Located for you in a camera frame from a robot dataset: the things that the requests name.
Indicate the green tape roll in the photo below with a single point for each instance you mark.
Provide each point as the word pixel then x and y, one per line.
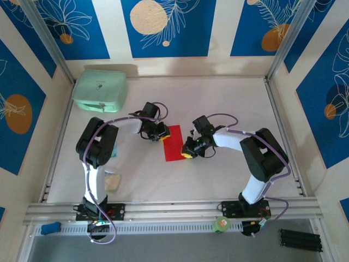
pixel 221 225

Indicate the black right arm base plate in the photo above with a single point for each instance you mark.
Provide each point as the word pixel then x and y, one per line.
pixel 230 208

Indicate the mint green zipper pouch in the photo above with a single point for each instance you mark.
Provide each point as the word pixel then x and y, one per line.
pixel 98 87

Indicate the aluminium frame post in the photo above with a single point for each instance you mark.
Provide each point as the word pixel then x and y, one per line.
pixel 289 35
pixel 47 38

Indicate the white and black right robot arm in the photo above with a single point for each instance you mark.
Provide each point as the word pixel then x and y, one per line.
pixel 255 191

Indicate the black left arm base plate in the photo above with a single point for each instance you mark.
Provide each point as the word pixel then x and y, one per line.
pixel 118 211

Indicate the blue bone-shaped foam piece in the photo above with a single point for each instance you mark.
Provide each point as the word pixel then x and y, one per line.
pixel 50 228

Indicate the long aluminium mounting rail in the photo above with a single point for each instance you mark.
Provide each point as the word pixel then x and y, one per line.
pixel 174 210

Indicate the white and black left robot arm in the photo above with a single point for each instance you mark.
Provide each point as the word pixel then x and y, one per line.
pixel 95 185

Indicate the red paper sheet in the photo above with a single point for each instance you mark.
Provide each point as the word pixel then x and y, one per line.
pixel 173 147

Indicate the aluminium table side rail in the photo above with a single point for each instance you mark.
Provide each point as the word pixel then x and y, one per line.
pixel 276 109
pixel 63 122

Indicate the clear bag of beige snacks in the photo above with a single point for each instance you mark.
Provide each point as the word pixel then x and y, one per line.
pixel 113 183

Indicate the small blue and white packet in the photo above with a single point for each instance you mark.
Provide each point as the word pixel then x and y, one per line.
pixel 115 152

